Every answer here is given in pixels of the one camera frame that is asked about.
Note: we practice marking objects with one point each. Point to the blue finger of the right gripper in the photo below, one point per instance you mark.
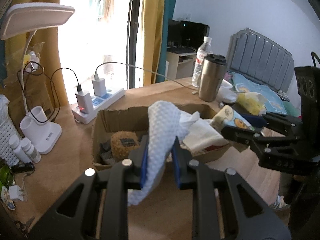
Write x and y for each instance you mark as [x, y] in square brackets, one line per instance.
[256, 141]
[262, 122]

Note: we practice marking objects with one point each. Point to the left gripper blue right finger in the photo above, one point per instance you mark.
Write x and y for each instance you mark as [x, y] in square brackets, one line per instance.
[174, 153]

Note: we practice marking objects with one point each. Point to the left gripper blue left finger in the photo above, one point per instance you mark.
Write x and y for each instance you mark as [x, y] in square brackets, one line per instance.
[144, 162]

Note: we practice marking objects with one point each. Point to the white textured cloth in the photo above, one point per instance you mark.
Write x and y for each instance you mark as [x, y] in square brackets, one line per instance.
[201, 134]

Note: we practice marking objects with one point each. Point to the white paper towel sheet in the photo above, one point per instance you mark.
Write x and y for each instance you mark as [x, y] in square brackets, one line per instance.
[166, 123]

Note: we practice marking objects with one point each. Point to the brown plush keychain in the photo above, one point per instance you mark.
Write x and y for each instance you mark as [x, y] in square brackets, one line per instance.
[122, 143]

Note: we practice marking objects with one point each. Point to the duck print tissue pack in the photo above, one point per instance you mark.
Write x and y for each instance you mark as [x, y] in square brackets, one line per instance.
[229, 117]

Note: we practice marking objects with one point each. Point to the red plush keychain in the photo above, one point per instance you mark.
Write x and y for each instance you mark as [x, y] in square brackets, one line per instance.
[213, 148]

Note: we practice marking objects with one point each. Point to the dark grey glove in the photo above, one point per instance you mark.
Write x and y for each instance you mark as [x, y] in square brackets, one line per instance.
[106, 155]

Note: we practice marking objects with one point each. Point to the blue patterned bed blanket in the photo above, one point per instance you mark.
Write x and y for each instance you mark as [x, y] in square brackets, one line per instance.
[275, 104]

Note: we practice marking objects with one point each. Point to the yellow tissue pack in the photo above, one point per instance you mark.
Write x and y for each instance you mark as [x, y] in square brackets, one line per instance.
[253, 102]

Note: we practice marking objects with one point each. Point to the brown cardboard box tray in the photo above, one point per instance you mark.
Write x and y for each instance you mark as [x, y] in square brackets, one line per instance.
[135, 119]

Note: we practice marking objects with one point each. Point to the grey padded headboard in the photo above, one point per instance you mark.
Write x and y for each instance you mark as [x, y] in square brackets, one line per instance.
[260, 60]

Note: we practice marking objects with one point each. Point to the white power strip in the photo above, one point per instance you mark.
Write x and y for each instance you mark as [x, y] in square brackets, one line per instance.
[99, 103]

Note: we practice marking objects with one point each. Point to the steel travel tumbler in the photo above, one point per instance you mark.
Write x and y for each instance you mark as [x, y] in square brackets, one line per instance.
[213, 71]

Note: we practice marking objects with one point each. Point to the white small desk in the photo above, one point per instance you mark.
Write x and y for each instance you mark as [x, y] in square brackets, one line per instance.
[179, 65]

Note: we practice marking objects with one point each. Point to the clear water bottle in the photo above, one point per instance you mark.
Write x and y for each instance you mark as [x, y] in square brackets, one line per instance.
[202, 51]

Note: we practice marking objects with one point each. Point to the white pill bottle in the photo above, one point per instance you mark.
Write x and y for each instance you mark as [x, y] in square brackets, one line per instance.
[30, 150]
[14, 143]

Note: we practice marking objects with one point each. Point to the black flashlight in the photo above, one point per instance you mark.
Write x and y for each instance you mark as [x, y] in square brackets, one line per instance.
[23, 168]

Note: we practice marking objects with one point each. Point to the black computer monitor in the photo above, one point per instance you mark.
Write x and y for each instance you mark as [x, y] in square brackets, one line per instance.
[186, 34]

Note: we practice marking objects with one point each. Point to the small white plug adapter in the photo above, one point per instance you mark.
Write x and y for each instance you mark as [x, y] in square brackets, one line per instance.
[17, 193]

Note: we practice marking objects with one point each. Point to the black scissors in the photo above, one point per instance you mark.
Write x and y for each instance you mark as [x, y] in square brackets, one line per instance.
[24, 227]

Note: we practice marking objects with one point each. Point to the green snack bag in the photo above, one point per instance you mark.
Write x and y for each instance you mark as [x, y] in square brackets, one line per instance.
[7, 178]

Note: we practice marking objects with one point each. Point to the yellow curtain left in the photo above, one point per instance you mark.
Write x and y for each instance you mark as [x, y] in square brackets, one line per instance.
[50, 59]

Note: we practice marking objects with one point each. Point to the yellow curtain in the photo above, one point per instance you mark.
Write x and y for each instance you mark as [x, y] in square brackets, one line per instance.
[50, 59]
[152, 29]

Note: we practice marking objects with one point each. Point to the white perforated basket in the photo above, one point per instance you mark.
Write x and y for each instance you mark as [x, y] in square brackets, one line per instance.
[7, 129]

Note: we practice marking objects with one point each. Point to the yellow curtain right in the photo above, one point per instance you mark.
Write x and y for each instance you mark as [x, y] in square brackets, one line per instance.
[152, 29]

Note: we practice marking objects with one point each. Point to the teal curtain right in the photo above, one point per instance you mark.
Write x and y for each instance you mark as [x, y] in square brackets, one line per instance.
[169, 6]

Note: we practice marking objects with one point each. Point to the white desk lamp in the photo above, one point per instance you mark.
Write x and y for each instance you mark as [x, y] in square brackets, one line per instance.
[28, 18]

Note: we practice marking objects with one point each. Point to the white charger with black cable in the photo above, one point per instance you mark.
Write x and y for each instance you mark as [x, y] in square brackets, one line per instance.
[84, 100]

